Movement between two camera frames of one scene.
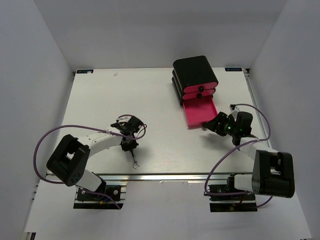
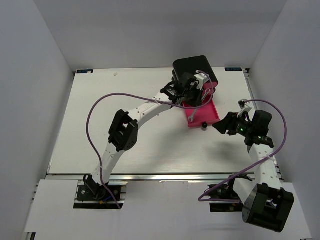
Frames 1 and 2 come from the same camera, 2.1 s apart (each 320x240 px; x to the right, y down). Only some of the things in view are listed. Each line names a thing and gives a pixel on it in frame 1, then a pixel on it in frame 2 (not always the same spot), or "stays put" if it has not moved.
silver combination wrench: (135, 162) → (190, 119)
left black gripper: (127, 147) → (198, 100)
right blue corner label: (233, 69) stays put
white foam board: (162, 210) stays put
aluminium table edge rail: (183, 177) stays put
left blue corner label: (84, 71) stays put
